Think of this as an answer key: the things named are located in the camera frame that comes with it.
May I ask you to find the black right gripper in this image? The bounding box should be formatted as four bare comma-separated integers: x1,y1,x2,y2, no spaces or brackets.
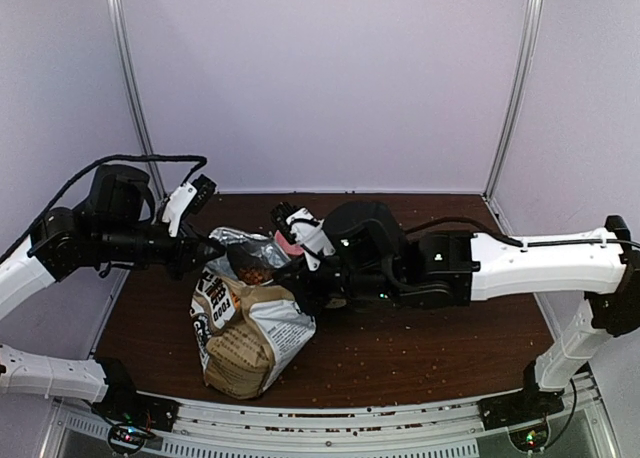
271,254,401,319

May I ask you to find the dog food bag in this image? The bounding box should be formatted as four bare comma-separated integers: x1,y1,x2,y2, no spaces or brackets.
190,227,316,400

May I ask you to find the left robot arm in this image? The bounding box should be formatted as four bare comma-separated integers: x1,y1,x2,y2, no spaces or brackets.
1,155,225,422

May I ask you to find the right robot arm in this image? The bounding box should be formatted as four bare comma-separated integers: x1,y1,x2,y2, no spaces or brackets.
284,201,639,420

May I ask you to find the cream pet bowl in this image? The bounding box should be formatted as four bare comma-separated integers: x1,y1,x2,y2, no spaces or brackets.
323,297,347,310

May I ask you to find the pink pet bowl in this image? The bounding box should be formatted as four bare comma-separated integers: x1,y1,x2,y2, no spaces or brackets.
274,231,304,257

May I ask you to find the brown kibble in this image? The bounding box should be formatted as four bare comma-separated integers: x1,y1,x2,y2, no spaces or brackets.
235,265,273,286

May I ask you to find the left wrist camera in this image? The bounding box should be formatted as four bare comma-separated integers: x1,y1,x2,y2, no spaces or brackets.
160,174,217,238

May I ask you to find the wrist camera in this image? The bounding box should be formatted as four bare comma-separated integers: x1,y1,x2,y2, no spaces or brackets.
160,174,217,238
270,202,335,272

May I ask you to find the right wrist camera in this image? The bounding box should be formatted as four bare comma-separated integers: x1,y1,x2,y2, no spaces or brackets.
270,202,335,272

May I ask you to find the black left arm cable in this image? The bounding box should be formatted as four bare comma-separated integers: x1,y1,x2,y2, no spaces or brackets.
0,152,209,259

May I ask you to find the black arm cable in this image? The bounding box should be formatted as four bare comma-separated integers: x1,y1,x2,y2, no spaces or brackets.
0,152,209,259
404,216,640,252

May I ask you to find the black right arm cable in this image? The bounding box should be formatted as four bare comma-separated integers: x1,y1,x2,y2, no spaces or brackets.
404,216,640,252

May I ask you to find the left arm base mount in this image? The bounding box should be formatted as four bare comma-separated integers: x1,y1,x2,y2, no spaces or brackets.
92,392,180,432

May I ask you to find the front aluminium rail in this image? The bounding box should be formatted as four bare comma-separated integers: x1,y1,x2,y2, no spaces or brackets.
49,372,616,458

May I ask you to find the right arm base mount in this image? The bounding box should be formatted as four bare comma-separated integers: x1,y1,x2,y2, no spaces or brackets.
477,390,564,430

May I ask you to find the left aluminium frame post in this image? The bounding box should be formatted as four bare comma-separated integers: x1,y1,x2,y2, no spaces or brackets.
103,0,168,202

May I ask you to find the aluminium frame post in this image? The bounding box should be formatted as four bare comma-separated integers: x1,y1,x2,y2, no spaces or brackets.
103,0,168,202
483,0,544,202

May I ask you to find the right aluminium frame post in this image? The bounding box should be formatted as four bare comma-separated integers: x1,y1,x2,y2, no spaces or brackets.
483,0,544,202

